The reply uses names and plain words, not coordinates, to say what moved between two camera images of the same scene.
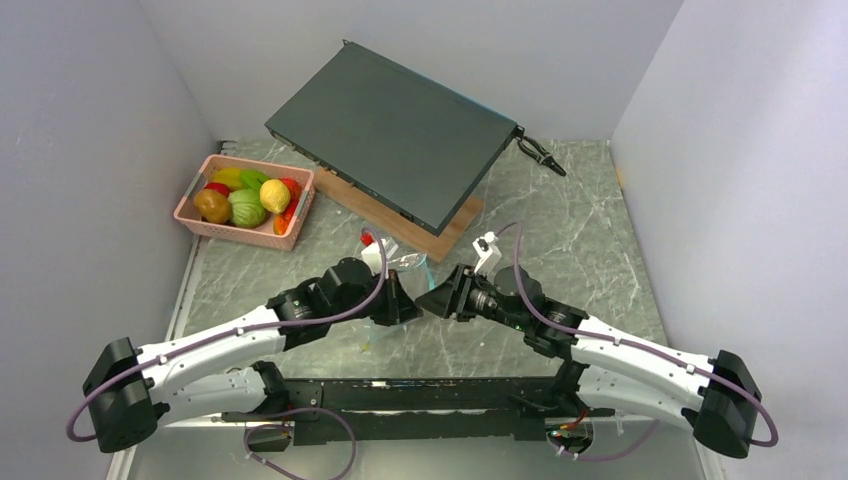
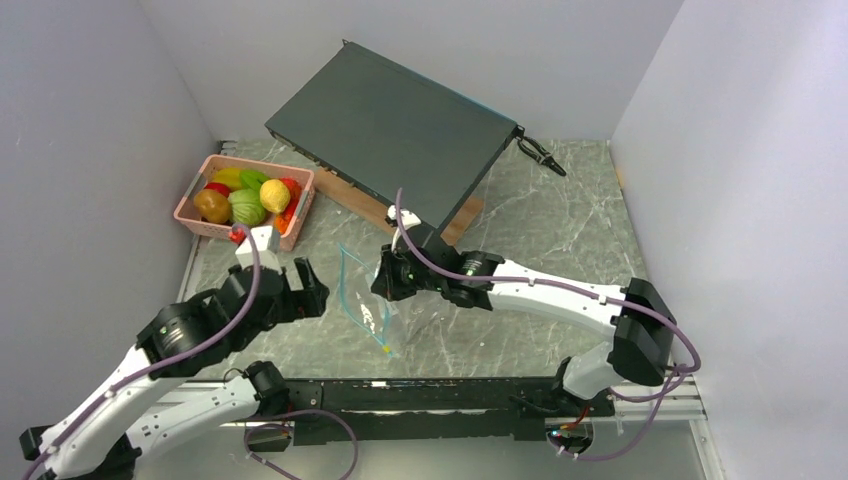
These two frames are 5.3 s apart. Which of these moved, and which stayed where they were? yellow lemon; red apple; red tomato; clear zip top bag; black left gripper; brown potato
Moved: clear zip top bag; black left gripper
Stayed: red apple; yellow lemon; brown potato; red tomato
